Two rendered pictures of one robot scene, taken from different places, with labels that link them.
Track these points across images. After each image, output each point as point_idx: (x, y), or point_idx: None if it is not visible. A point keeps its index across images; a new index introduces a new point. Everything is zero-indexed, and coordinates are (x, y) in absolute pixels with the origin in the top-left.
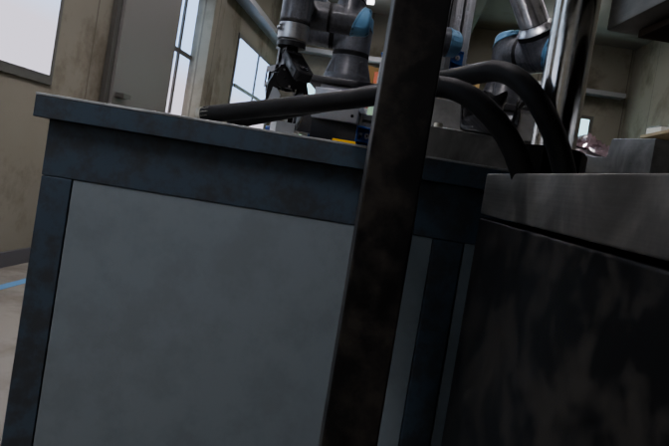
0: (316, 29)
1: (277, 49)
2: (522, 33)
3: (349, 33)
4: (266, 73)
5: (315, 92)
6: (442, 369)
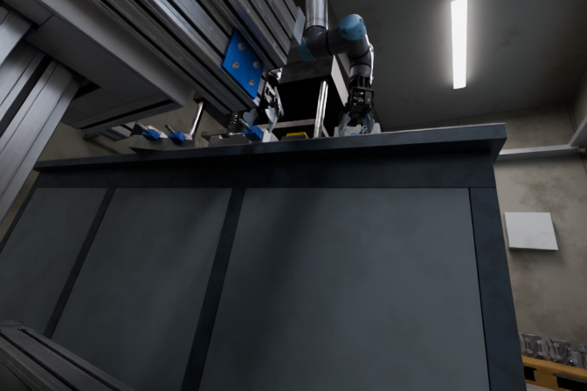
0: (339, 51)
1: (369, 78)
2: None
3: (314, 59)
4: (374, 95)
5: (304, 23)
6: (163, 308)
